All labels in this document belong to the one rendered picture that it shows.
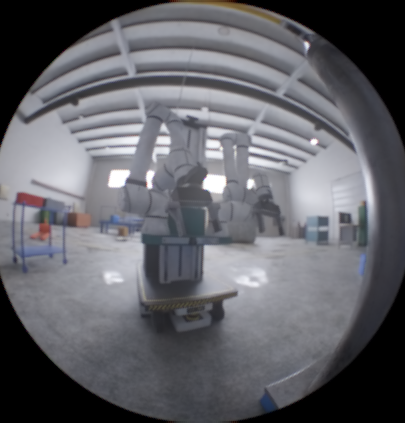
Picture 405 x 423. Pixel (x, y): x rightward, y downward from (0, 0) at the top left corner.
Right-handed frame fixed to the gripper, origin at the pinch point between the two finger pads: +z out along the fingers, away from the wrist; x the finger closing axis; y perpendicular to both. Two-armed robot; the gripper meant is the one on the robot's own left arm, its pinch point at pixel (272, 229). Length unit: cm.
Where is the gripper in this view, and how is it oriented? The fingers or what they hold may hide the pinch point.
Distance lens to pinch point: 68.8
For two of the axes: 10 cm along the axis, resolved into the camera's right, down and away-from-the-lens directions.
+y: 3.3, -4.7, -8.2
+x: 9.4, 1.9, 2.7
